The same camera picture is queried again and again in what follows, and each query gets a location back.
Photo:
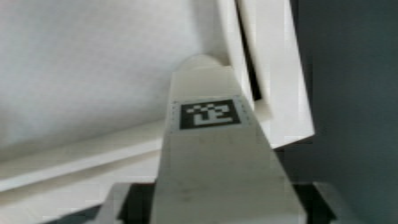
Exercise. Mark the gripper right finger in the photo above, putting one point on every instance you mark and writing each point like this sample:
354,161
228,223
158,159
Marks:
324,204

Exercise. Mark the white fence bar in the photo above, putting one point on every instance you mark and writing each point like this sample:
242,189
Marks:
41,201
281,108

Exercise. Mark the white right fence bar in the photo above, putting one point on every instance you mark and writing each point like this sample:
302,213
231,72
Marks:
281,108

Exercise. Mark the white desk top tray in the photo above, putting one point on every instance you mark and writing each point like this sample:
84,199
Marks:
89,53

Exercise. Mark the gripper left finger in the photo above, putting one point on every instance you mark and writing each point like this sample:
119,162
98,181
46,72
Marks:
126,205

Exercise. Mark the white front fence bar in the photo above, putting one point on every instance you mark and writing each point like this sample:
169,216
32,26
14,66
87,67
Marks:
41,201

